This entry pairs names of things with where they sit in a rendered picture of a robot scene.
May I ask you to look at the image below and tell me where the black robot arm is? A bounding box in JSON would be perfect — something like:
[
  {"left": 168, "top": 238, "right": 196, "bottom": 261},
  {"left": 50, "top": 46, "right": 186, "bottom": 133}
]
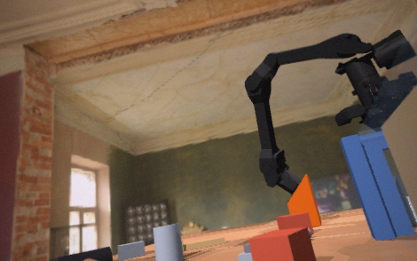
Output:
[{"left": 245, "top": 29, "right": 405, "bottom": 197}]

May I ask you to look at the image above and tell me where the black-headed hammer with wooden handle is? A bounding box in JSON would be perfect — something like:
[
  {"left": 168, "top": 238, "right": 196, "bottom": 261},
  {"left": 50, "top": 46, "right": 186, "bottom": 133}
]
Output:
[{"left": 57, "top": 247, "right": 113, "bottom": 261}]

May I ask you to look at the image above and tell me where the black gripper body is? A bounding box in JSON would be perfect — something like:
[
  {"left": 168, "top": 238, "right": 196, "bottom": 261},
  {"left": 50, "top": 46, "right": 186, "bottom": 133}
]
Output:
[{"left": 335, "top": 74, "right": 384, "bottom": 126}]

